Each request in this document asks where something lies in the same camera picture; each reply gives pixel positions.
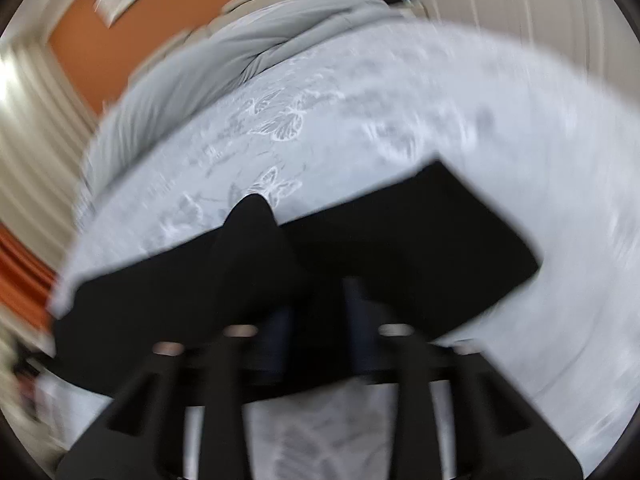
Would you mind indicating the black pants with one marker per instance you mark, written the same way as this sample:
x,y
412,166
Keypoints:
x,y
424,251

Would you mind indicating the grey duvet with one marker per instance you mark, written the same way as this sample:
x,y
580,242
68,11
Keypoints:
x,y
199,75

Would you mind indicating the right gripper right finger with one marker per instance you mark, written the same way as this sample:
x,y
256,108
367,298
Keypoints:
x,y
497,433

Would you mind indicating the cream curtain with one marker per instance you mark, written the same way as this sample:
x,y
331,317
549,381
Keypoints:
x,y
45,128

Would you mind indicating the butterfly print bed sheet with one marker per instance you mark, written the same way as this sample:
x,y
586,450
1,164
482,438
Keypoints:
x,y
553,148

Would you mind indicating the white wardrobe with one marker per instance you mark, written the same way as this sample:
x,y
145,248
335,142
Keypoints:
x,y
592,33

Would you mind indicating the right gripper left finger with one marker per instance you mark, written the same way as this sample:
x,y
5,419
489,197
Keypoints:
x,y
140,434

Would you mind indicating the orange curtain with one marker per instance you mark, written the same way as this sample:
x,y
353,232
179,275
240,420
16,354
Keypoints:
x,y
26,282

